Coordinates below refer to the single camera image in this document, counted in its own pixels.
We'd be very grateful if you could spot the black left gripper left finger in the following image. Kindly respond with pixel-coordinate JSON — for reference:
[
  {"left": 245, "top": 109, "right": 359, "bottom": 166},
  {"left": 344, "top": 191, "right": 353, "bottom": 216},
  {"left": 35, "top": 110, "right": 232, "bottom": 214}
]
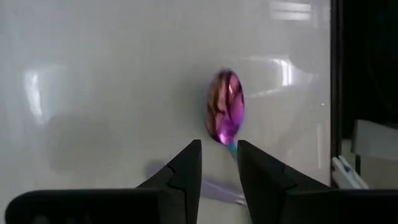
[{"left": 136, "top": 139, "right": 203, "bottom": 224}]

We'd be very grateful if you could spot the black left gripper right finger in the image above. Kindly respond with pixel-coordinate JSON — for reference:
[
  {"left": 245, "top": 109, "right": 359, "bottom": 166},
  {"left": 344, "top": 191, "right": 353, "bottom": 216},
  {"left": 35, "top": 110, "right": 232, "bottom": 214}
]
[{"left": 237, "top": 139, "right": 332, "bottom": 224}]

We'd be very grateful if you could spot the iridescent spoon teal handle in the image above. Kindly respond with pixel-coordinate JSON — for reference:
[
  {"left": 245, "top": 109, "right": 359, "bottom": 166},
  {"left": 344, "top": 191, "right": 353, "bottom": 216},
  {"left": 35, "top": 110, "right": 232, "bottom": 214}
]
[{"left": 205, "top": 68, "right": 246, "bottom": 162}]

